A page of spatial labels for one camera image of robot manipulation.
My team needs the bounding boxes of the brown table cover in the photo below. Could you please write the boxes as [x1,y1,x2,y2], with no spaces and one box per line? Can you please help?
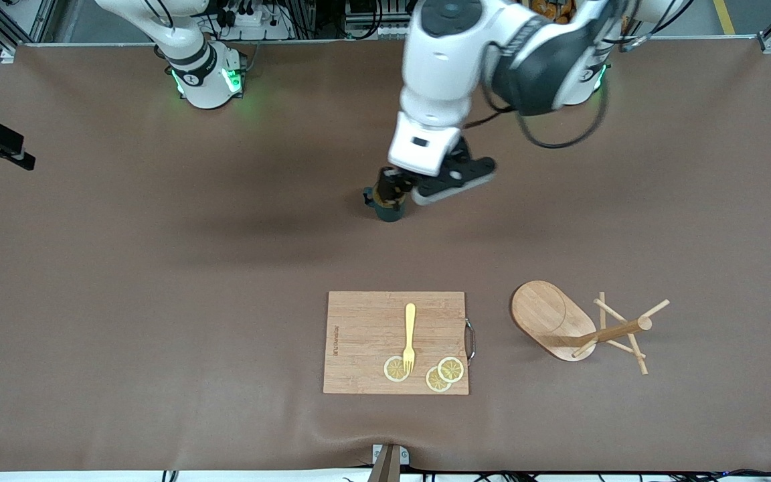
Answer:
[0,37,771,473]

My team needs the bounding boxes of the orange snack bag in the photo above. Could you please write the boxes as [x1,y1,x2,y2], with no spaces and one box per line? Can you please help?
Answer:
[529,0,577,17]

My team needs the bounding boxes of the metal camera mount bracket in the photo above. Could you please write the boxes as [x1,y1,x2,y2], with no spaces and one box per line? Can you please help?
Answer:
[367,444,411,482]

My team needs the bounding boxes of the bamboo cutting board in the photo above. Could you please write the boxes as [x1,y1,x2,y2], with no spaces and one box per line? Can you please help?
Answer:
[323,291,477,396]

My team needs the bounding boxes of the wooden mug rack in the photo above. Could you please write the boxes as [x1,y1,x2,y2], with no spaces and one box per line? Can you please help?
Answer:
[510,280,671,376]

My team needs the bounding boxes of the white power strip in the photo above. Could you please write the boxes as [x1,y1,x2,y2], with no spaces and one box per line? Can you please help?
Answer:
[215,5,292,42]

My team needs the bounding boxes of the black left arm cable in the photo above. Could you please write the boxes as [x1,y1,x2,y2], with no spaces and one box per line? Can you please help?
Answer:
[479,40,610,150]

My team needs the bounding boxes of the yellow plastic fork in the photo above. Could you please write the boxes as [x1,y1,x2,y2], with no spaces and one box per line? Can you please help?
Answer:
[403,303,418,374]

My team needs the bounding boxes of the dark green cup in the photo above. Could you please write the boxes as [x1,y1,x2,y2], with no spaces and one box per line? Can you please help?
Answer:
[362,184,408,223]

